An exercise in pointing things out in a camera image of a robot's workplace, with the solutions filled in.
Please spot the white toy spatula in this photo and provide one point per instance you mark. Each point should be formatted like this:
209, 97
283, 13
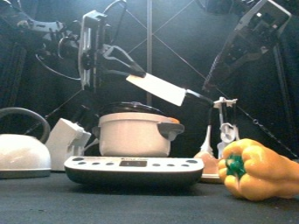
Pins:
207, 143

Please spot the white toy knife block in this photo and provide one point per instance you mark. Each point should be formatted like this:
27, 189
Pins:
66, 143

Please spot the white utensil rack stand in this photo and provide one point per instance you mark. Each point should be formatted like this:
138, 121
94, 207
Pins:
226, 105

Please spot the beige toy food piece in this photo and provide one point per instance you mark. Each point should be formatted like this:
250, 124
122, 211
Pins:
210, 167

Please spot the white pot black lid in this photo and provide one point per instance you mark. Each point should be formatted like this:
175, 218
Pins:
132, 134

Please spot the white black toy induction cooker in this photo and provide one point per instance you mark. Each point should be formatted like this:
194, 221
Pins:
134, 172

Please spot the grey metal frame pole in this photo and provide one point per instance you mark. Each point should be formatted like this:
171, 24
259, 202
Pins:
150, 43

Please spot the yellow toy bell pepper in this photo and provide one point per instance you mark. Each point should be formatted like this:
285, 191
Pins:
265, 172

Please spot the white toy slotted utensil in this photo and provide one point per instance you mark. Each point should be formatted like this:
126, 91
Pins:
227, 134

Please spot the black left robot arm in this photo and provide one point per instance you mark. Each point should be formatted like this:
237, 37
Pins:
23, 22

